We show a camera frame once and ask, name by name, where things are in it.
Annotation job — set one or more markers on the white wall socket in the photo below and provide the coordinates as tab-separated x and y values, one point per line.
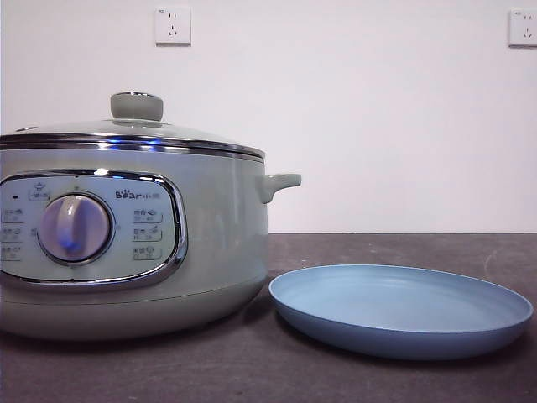
524	28
173	26

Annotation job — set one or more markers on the blue round plate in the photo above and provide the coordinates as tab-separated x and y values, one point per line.
394	306

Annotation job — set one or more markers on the pale green electric steamer pot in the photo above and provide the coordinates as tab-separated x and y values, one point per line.
218	235

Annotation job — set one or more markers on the glass lid with green knob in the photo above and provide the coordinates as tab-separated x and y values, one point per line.
136	107

